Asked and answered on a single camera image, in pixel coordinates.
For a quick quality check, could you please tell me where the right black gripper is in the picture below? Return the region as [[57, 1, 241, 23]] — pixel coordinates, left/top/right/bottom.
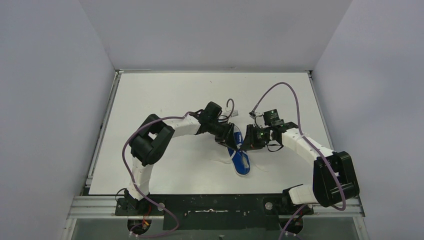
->
[[240, 124, 272, 151]]

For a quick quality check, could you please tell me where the blue canvas sneaker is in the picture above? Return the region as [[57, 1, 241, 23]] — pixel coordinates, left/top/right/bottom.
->
[[227, 130, 251, 176]]

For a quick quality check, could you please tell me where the white shoelace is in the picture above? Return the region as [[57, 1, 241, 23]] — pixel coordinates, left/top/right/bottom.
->
[[215, 147, 268, 176]]

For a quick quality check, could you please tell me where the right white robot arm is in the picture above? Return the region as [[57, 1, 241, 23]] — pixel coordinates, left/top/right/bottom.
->
[[240, 122, 360, 214]]

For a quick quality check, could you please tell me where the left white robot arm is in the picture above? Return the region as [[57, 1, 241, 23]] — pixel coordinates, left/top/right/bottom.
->
[[122, 101, 238, 214]]

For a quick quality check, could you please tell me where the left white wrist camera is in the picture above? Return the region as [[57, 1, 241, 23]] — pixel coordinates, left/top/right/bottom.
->
[[225, 110, 239, 118]]

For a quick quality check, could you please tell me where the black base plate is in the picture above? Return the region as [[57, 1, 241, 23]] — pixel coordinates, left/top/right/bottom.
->
[[115, 193, 314, 232]]

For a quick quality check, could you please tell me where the aluminium frame rail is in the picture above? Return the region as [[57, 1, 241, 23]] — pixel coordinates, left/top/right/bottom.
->
[[67, 196, 365, 219]]

